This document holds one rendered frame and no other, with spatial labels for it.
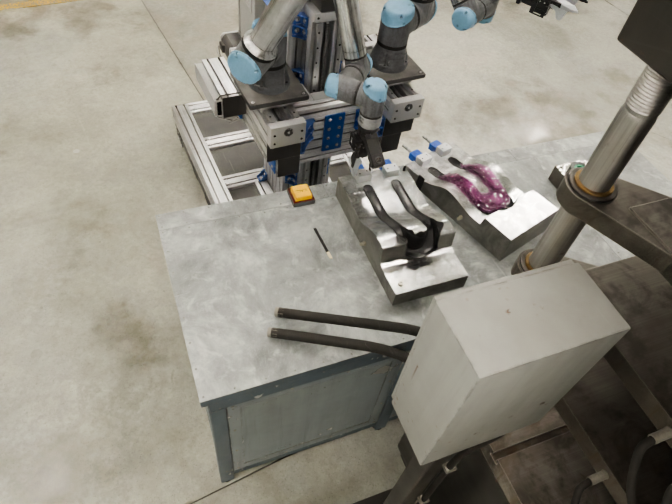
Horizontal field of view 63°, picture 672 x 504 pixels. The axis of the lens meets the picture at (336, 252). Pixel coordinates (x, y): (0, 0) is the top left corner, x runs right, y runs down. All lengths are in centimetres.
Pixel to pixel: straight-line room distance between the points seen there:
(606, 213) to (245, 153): 225
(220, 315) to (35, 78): 279
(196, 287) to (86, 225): 143
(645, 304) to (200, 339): 113
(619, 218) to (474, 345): 38
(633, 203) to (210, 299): 115
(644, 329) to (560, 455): 51
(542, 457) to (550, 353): 75
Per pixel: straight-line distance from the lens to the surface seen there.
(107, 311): 272
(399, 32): 216
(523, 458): 164
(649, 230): 112
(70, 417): 250
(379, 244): 170
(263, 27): 176
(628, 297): 135
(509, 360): 90
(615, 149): 106
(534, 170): 236
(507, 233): 189
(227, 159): 301
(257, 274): 175
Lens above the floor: 220
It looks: 50 degrees down
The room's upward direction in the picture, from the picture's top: 10 degrees clockwise
